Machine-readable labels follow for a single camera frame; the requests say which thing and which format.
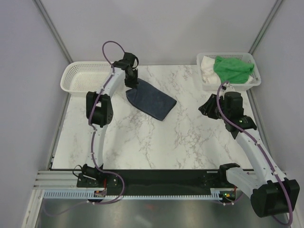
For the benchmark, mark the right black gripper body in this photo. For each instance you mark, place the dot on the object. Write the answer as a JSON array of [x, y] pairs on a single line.
[[212, 109]]

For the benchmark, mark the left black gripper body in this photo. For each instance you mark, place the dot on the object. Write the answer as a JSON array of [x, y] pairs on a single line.
[[132, 80]]

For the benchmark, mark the dark blue towel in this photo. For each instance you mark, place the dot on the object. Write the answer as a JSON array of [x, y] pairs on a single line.
[[150, 100]]

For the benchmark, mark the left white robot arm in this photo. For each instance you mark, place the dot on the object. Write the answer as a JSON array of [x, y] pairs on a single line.
[[99, 110]]

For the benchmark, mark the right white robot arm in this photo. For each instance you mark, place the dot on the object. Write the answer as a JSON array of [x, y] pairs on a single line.
[[270, 192]]

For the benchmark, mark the green towel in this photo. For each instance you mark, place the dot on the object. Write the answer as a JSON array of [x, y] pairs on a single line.
[[233, 70]]

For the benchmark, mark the white towel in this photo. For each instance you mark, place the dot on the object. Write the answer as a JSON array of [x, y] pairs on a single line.
[[209, 76]]

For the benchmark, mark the right white plastic basket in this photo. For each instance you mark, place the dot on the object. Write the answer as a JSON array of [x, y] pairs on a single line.
[[246, 57]]

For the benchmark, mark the white plastic basket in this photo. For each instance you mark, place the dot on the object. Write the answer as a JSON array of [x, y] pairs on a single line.
[[91, 76], [246, 57]]

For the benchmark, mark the left white plastic basket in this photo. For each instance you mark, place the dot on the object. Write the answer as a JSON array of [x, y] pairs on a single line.
[[91, 76]]

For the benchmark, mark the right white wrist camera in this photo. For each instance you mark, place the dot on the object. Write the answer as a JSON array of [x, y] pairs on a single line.
[[227, 87]]

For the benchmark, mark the white slotted cable duct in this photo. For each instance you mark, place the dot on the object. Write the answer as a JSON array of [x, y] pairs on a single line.
[[95, 195]]

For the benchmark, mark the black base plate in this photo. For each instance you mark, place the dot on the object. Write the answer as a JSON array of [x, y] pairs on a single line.
[[155, 181]]

